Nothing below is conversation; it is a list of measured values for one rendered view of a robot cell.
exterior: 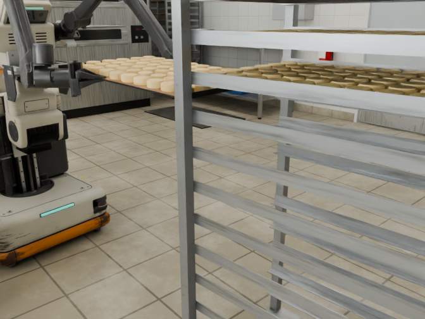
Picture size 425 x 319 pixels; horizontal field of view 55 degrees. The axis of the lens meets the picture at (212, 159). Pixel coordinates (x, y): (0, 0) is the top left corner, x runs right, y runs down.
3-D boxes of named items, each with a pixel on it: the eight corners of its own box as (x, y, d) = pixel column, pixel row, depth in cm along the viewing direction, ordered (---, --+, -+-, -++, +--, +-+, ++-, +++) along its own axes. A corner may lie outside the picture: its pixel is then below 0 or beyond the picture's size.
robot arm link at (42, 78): (37, 88, 126) (30, 87, 121) (36, 64, 125) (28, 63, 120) (60, 88, 127) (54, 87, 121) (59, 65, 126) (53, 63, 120)
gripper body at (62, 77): (74, 62, 119) (47, 62, 119) (77, 97, 122) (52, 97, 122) (80, 59, 125) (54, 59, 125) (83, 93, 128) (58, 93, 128)
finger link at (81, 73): (103, 71, 120) (70, 71, 120) (105, 95, 122) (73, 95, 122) (107, 68, 126) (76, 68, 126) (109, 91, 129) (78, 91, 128)
